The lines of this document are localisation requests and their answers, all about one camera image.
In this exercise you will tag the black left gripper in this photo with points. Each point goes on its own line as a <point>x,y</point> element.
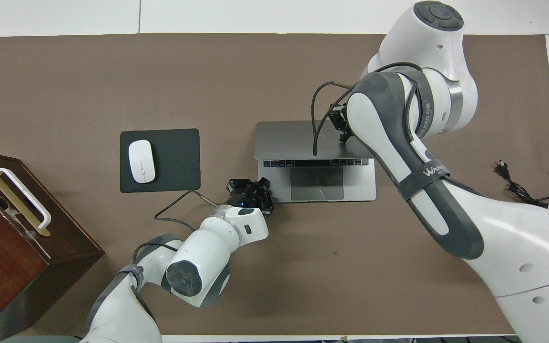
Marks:
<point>248,197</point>

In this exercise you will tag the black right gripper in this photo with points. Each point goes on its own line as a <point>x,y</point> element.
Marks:
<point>340,114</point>

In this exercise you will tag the grey aluminium laptop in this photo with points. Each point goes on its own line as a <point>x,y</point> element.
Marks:
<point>279,138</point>

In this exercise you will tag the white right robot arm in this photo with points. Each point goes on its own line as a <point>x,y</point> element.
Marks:
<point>493,228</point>

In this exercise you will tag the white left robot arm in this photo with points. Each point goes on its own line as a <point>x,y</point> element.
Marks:
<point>203,252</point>

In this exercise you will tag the black mouse pad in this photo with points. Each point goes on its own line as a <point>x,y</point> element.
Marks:
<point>179,162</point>

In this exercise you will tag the white computer mouse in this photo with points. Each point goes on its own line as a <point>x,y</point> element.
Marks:
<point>141,161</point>

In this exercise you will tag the brown table mat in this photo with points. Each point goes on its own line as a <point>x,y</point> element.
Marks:
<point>65,85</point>

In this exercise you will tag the dark brown wooden box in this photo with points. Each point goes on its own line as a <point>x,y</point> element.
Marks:
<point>12,267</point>

